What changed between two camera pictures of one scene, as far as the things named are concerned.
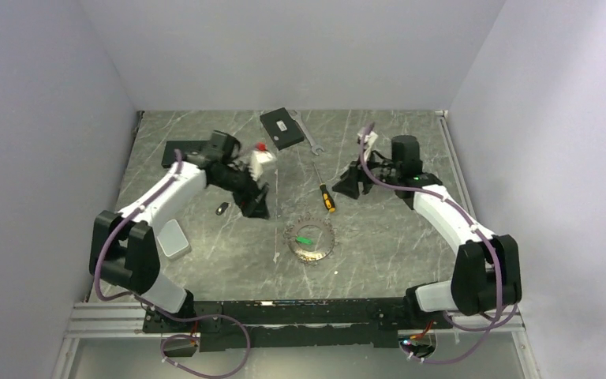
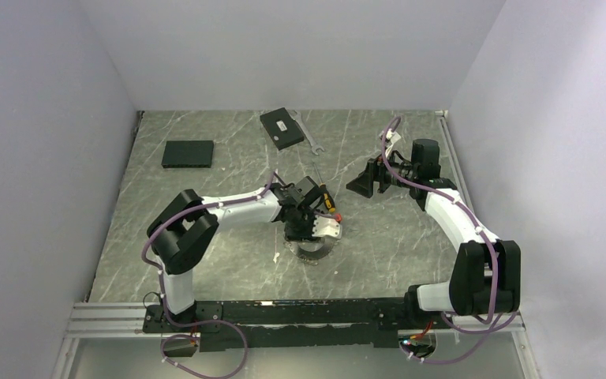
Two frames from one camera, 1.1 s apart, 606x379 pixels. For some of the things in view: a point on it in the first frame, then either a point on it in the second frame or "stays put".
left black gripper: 259,209 to 293,235
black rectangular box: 282,128 stays put
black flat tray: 182,147 stays put
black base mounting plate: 225,325 stays put
